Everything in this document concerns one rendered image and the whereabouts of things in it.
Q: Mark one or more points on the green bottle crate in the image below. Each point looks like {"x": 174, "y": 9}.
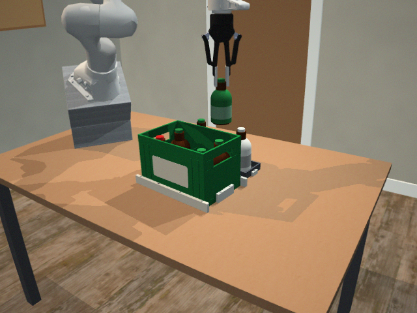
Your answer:
{"x": 187, "y": 170}

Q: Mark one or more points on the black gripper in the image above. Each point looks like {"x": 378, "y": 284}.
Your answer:
{"x": 221, "y": 30}

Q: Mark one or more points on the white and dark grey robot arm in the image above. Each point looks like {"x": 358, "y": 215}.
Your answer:
{"x": 98, "y": 80}

